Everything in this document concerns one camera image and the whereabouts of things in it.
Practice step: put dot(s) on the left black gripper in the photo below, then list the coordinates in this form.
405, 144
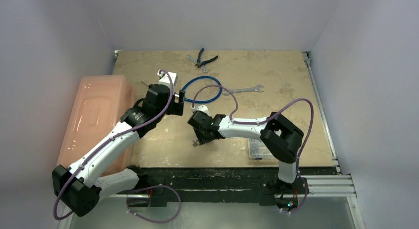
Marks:
176, 108

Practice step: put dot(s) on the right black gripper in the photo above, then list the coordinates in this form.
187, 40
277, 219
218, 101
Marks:
199, 132

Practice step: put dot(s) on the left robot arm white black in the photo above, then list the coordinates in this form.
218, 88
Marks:
80, 186

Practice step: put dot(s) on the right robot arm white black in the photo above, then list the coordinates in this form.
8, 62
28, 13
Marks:
280, 136

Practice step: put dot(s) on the large silver open wrench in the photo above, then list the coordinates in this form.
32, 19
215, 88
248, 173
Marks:
257, 88

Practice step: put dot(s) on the small silver wrench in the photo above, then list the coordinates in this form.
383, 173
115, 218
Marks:
197, 64

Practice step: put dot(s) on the clear plastic screw box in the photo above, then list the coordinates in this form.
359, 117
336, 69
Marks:
258, 151

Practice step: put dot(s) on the pink plastic storage box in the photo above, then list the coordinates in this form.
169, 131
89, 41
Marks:
100, 102

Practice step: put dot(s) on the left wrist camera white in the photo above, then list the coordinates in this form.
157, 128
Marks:
166, 78

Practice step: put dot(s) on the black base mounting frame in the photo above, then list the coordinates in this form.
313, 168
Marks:
214, 185

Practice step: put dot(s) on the aluminium rail frame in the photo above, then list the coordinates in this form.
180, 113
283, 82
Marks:
338, 185

